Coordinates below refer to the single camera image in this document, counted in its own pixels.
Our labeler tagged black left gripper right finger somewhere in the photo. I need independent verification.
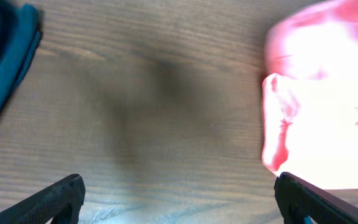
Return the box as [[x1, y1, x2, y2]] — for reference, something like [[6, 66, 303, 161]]
[[274, 172, 358, 224]]

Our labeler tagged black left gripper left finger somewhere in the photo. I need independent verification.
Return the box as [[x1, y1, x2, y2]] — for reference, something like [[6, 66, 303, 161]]
[[0, 174, 86, 224]]

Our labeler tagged pink t-shirt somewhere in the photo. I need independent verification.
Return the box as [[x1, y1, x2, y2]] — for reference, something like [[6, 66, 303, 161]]
[[262, 0, 358, 189]]

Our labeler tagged navy blue folded t-shirt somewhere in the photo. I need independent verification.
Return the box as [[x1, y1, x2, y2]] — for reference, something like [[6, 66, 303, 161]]
[[0, 1, 41, 111]]

